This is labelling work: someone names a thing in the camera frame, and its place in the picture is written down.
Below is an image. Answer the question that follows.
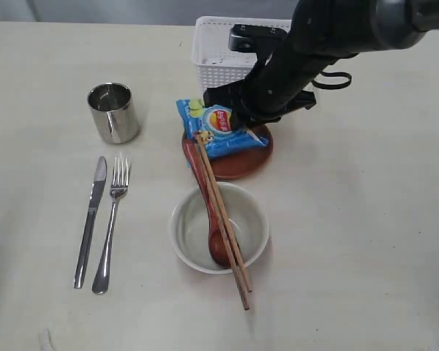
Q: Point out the wooden chopstick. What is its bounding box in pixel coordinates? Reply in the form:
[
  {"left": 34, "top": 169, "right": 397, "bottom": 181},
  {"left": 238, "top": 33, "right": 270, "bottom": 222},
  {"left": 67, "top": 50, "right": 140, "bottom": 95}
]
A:
[
  {"left": 195, "top": 133, "right": 252, "bottom": 293},
  {"left": 194, "top": 135, "right": 250, "bottom": 312}
]

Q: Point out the silver table knife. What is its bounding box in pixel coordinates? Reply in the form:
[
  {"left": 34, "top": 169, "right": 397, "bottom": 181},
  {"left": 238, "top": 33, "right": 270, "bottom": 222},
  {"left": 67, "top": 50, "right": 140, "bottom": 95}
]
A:
[{"left": 73, "top": 156, "right": 107, "bottom": 289}]

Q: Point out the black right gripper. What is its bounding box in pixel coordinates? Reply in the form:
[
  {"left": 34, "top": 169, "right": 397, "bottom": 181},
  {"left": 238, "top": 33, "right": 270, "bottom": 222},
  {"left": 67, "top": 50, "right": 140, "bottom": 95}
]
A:
[{"left": 203, "top": 39, "right": 337, "bottom": 133}]

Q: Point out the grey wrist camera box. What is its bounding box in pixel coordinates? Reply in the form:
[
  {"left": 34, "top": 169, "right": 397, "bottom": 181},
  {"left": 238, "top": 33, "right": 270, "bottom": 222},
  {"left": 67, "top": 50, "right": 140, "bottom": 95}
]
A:
[{"left": 228, "top": 24, "right": 288, "bottom": 53}]

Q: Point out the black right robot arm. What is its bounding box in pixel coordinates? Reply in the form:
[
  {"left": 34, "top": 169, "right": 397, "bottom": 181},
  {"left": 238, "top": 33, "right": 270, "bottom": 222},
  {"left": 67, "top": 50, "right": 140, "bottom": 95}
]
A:
[{"left": 203, "top": 0, "right": 439, "bottom": 128}]

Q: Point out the white perforated plastic basket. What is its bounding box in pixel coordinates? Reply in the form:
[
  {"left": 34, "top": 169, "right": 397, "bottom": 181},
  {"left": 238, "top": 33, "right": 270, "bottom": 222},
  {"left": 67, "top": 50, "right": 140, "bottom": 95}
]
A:
[{"left": 191, "top": 16, "right": 291, "bottom": 93}]

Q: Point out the brown wooden spoon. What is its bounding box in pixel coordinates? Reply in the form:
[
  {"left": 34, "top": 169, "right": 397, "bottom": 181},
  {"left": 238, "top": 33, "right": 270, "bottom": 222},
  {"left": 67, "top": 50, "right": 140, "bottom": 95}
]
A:
[{"left": 182, "top": 139, "right": 230, "bottom": 268}]

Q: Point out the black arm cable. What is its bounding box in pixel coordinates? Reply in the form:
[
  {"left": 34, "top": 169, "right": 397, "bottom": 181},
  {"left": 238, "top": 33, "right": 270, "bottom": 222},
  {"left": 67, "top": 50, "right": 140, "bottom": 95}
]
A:
[{"left": 312, "top": 71, "right": 353, "bottom": 91}]

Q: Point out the silver metal fork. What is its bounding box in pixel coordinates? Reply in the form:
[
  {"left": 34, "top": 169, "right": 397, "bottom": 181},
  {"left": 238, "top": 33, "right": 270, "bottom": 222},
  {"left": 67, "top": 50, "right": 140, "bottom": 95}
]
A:
[{"left": 91, "top": 156, "right": 132, "bottom": 295}]

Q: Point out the blue chips bag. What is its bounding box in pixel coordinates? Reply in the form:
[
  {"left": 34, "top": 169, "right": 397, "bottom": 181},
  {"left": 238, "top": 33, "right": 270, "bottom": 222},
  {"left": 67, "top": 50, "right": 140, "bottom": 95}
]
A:
[{"left": 175, "top": 97, "right": 271, "bottom": 169}]

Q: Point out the brown wooden plate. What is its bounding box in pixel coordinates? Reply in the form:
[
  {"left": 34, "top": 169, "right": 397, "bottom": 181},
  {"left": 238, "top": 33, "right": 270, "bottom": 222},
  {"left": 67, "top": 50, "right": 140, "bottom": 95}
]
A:
[{"left": 200, "top": 126, "right": 274, "bottom": 180}]

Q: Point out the shiny metal cup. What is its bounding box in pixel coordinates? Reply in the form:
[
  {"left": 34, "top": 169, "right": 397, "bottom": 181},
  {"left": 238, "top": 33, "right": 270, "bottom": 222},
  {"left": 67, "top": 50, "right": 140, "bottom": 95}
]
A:
[{"left": 87, "top": 82, "right": 140, "bottom": 144}]

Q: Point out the white bowl dark inside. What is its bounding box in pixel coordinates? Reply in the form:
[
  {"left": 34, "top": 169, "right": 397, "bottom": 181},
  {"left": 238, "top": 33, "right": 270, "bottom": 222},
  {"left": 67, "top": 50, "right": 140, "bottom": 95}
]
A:
[{"left": 168, "top": 182, "right": 270, "bottom": 275}]

